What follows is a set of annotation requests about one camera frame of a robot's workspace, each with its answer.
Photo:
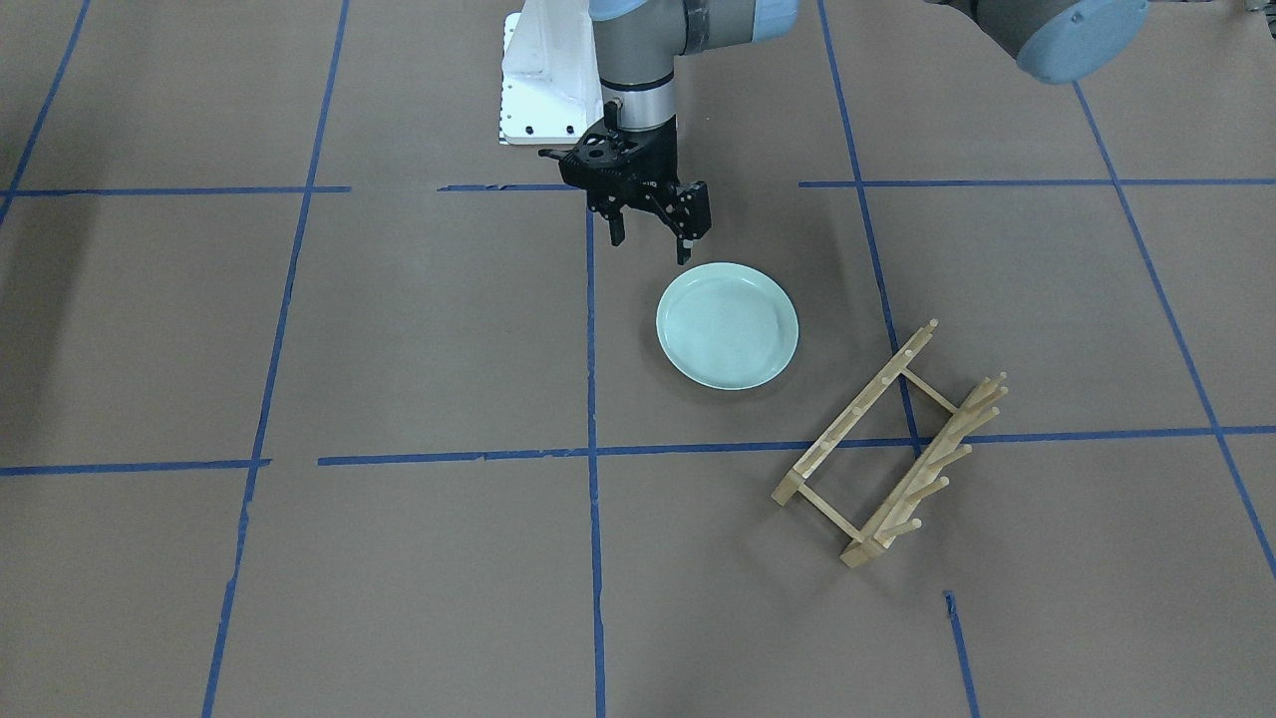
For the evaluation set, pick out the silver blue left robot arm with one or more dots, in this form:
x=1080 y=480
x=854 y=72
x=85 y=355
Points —
x=1055 y=42

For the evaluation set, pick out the light green round plate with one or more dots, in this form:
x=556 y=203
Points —
x=727 y=326

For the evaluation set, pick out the blue tape line lengthwise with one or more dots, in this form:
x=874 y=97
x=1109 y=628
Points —
x=592 y=457

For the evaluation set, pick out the short blue tape piece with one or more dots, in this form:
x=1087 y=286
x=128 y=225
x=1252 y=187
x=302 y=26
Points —
x=963 y=658

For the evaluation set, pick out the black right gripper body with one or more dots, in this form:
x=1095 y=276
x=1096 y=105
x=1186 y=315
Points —
x=658 y=156

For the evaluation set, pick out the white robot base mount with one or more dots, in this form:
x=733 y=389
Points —
x=549 y=90

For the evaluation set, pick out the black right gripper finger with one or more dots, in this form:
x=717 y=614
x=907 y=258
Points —
x=617 y=231
x=687 y=212

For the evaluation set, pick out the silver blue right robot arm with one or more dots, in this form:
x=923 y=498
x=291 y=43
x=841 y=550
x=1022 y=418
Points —
x=631 y=107

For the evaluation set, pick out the blue tape line crosswise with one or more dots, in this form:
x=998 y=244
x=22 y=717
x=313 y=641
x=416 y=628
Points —
x=769 y=447

